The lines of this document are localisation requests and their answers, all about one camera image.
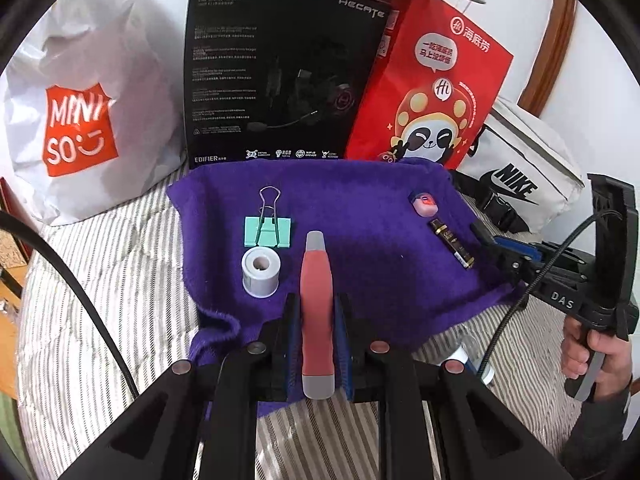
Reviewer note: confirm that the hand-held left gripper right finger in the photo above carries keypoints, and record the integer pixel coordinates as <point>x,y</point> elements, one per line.
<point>345,345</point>

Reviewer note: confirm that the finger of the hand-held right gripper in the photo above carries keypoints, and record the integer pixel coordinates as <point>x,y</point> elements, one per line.
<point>495,247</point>
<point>530,250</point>

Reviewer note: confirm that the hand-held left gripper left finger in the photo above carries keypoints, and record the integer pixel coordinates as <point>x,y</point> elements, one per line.
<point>292,345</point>

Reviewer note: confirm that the pink grey pen tool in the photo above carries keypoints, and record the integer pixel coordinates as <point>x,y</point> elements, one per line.
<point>316,310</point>

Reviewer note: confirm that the black gold bottle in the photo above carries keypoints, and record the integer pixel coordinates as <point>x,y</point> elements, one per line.
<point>450,240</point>

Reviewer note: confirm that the white tape roll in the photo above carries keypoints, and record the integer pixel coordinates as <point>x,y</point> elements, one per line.
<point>260,285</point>

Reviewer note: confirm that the pink eraser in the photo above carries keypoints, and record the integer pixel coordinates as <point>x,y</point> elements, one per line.
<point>424,204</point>

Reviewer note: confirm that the green binder clip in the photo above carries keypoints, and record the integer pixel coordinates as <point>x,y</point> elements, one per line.
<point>267,232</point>

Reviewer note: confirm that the person's right forearm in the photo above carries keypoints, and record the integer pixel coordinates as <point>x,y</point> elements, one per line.
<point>600,435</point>

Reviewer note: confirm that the person's right hand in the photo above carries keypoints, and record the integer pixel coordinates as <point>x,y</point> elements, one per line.
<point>612,360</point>

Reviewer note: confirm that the white waist bag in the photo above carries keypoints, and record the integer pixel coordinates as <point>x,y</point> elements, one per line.
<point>530,145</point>

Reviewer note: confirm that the purple towel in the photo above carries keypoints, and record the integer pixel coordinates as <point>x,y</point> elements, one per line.
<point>360,240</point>

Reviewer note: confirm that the blue white bottle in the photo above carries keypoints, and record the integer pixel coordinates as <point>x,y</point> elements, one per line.
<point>452,359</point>

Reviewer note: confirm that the red paper bag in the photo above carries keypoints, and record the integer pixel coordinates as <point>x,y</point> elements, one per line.
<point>425,85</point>

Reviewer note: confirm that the striped bedsheet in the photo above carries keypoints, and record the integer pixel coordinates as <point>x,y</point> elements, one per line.
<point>125,285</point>

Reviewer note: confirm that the black product box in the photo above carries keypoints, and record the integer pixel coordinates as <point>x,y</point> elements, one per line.
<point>260,70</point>

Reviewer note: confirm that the wooden headboard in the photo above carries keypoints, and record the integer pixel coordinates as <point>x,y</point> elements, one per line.
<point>7,330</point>

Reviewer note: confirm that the white shopping bag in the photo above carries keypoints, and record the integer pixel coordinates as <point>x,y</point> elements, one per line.
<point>100,60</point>

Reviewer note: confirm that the wooden door frame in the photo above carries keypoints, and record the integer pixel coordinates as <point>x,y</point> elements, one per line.
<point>555,50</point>

